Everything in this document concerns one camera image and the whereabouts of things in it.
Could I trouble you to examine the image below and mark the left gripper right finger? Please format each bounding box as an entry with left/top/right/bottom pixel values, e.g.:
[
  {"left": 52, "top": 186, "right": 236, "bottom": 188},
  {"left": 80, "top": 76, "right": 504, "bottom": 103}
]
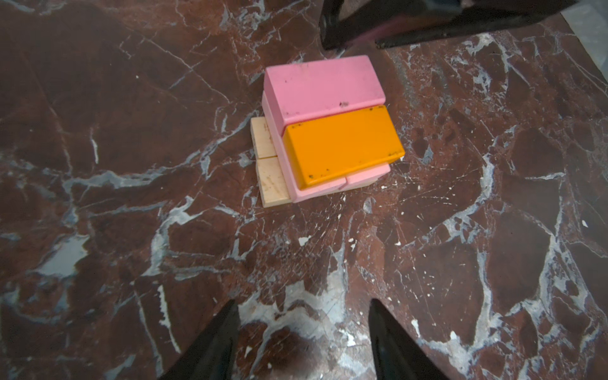
[{"left": 368, "top": 299, "right": 448, "bottom": 380}]

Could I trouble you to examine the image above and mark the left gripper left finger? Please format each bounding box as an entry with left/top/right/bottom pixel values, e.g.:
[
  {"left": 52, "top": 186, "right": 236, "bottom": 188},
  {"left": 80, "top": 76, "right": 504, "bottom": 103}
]
[{"left": 159, "top": 299, "right": 240, "bottom": 380}]

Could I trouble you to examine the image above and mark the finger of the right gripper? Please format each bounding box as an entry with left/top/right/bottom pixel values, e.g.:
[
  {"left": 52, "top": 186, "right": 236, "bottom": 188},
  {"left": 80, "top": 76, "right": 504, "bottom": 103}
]
[{"left": 319, "top": 0, "right": 577, "bottom": 50}]

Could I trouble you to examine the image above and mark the orange wood block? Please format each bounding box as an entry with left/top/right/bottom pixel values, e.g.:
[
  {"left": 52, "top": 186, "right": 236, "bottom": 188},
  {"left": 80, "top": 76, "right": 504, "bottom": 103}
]
[{"left": 283, "top": 105, "right": 405, "bottom": 190}]

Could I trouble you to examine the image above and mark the natural wood block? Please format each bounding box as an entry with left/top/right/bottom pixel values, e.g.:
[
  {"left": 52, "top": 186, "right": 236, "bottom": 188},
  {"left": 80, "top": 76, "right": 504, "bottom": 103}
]
[
  {"left": 256, "top": 157, "right": 291, "bottom": 207},
  {"left": 250, "top": 117, "right": 276, "bottom": 159}
]

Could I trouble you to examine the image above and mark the pink long block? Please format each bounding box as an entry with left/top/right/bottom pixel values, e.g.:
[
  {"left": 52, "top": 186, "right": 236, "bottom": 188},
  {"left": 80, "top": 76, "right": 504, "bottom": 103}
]
[{"left": 261, "top": 93, "right": 347, "bottom": 203}]

